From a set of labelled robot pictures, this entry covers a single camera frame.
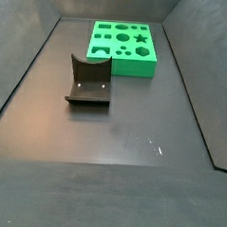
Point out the green shape sorter block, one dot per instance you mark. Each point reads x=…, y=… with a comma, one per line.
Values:
x=129, y=45

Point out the black curved holder bracket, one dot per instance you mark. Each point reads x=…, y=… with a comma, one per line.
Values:
x=91, y=81

